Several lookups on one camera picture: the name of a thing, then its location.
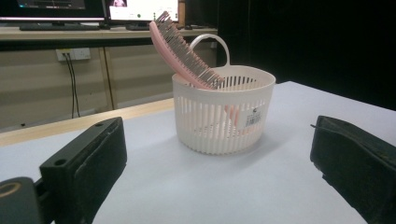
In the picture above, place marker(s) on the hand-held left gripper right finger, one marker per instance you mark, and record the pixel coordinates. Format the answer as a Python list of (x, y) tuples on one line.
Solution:
[(358, 161)]

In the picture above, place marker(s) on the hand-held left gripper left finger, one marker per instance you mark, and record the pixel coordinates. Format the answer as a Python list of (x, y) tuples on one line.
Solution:
[(84, 168)]

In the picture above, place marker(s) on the white plastic slotted basket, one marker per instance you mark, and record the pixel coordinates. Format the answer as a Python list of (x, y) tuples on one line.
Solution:
[(218, 124)]

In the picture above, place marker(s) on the pink hairbrush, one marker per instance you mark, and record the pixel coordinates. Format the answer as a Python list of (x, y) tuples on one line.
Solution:
[(180, 53)]

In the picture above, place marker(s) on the long beige wooden counter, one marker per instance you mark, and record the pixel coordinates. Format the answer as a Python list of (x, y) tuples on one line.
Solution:
[(40, 84)]

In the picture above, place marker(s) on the dark curtain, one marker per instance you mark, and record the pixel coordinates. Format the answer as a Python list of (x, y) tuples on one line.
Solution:
[(311, 46)]

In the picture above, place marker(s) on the wooden table with white top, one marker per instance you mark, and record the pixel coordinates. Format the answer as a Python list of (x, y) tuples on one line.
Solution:
[(218, 186)]

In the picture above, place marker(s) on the black keyboard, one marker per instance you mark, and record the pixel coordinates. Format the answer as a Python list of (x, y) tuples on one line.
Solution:
[(59, 27), (137, 27)]

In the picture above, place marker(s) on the monitor with dark screen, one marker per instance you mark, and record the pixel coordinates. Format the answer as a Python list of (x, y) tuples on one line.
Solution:
[(53, 9)]

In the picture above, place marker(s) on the monitor with white screen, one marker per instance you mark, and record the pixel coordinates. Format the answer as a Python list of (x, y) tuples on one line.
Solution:
[(143, 11)]

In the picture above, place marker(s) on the black computer mouse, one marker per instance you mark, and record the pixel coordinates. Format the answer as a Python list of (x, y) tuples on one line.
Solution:
[(187, 27)]

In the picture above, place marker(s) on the white wall socket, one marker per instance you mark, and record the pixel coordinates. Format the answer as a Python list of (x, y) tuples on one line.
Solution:
[(76, 54)]

